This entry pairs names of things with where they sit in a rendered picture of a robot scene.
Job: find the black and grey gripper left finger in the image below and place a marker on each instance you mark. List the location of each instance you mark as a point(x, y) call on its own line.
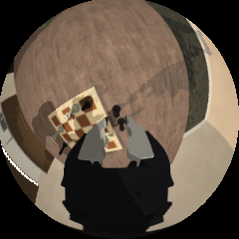
point(88, 149)

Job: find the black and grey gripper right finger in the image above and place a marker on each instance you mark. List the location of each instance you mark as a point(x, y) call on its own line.
point(146, 150)

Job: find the brown and cream chessboard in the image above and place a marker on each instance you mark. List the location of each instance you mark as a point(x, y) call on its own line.
point(80, 123)

